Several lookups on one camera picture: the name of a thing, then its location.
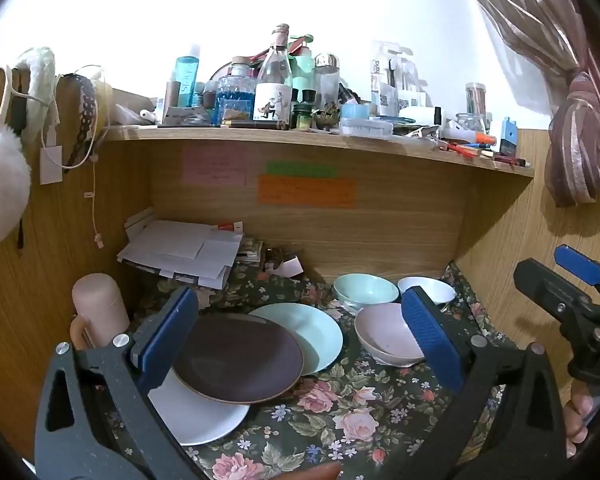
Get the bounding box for mint green bowl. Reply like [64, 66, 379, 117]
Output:
[332, 273, 400, 313]

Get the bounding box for person's right hand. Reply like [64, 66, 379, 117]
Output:
[564, 387, 598, 458]

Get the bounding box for mint green bottle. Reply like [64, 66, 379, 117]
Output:
[292, 47, 316, 106]

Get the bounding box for white plate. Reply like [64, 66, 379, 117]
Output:
[147, 367, 251, 447]

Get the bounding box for clear plastic brush case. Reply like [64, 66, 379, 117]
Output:
[340, 117, 395, 137]

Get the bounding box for black lace headband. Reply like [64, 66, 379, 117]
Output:
[62, 72, 102, 173]

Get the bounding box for pink sticky note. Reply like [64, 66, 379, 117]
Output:
[182, 147, 253, 186]

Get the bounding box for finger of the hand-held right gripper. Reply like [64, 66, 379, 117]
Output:
[513, 258, 600, 321]
[555, 245, 600, 306]

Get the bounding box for green sticky note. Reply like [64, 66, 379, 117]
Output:
[266, 161, 338, 178]

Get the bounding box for pile of pens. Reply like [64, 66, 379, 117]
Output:
[437, 135, 532, 168]

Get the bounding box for jar of dried flowers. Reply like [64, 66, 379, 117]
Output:
[314, 102, 341, 129]

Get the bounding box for stack of colourful cards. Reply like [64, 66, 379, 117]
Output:
[235, 237, 267, 268]

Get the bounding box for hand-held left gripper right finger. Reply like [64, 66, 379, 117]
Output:
[401, 286, 568, 480]

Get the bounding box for glass jar with copper sticks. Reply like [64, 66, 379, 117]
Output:
[465, 82, 488, 116]

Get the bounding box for mint green plate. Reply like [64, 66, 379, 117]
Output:
[248, 302, 344, 377]

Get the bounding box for brown plate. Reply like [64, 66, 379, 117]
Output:
[172, 314, 305, 406]

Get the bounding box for pink bowl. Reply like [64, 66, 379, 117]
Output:
[354, 302, 426, 367]

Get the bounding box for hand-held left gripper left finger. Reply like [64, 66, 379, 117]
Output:
[34, 286, 201, 480]

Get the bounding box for yellow headband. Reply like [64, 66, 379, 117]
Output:
[96, 81, 114, 127]

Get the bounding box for cream stool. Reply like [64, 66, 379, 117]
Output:
[70, 273, 131, 351]

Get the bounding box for orange sticky note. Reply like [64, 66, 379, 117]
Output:
[257, 175, 357, 209]

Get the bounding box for striped pink curtain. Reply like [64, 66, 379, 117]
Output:
[452, 0, 600, 208]

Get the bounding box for white charger plug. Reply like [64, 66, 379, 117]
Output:
[40, 146, 63, 186]

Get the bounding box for clear glass jar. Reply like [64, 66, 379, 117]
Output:
[455, 112, 487, 137]

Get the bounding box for white fluffy earmuffs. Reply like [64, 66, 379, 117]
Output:
[0, 47, 61, 248]

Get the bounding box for glass jar with blue liquid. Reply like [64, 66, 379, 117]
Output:
[216, 56, 257, 123]

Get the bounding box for floral tablecloth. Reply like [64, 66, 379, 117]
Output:
[100, 260, 511, 480]

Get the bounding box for stack of white papers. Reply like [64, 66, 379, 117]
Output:
[116, 210, 246, 290]

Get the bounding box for white cable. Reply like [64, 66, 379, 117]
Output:
[40, 64, 105, 249]

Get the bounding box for clear glass bottle illustrated label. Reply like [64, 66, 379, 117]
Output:
[254, 24, 293, 123]

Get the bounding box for blue spray bottle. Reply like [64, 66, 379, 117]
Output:
[175, 44, 202, 108]

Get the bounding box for white brush packaging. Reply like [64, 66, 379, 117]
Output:
[370, 41, 422, 116]

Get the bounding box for blue clip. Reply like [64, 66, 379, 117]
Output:
[499, 117, 519, 157]

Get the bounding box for white bowl with black dots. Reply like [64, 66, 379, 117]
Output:
[397, 276, 457, 308]

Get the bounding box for brown cardboard tube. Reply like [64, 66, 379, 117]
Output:
[165, 81, 181, 117]

